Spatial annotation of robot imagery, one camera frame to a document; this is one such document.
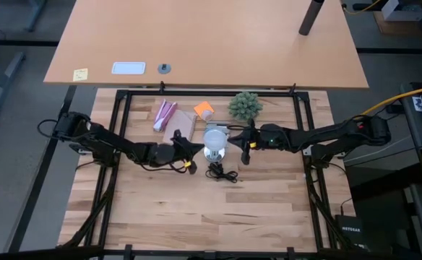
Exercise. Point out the dark grey cylinder post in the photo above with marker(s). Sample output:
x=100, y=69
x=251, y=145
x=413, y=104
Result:
x=310, y=16

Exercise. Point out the tan wooden desk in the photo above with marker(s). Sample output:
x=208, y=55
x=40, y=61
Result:
x=203, y=39

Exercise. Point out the yellow sticky note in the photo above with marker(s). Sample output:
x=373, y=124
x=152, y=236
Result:
x=80, y=74

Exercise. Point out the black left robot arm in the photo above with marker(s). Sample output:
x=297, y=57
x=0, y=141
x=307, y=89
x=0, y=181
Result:
x=106, y=141

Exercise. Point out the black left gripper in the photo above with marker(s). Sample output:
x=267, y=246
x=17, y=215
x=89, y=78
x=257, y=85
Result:
x=167, y=153

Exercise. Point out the black aluminium table frame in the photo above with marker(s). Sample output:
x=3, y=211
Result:
x=121, y=94

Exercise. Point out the pink stapler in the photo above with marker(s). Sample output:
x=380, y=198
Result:
x=164, y=115

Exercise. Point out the white lightbulb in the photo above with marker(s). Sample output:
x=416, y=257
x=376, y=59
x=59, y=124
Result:
x=215, y=139

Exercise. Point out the grey desk grommet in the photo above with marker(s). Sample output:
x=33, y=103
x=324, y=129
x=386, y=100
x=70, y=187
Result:
x=164, y=68

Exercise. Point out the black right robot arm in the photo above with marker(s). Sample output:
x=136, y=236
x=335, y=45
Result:
x=323, y=135

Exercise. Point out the black Netgear box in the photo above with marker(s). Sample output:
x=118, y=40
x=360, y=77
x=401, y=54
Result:
x=350, y=229

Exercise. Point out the orange sticky note pad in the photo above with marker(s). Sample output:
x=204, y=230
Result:
x=202, y=106

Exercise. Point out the green potted plant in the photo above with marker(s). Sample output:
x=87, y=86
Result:
x=245, y=105

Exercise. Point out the chrome lamp base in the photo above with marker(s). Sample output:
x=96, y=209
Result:
x=214, y=155

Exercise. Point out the grey stapler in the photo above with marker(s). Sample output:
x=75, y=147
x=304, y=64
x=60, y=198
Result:
x=218, y=126

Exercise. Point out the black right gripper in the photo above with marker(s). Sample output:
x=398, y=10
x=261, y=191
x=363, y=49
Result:
x=269, y=139

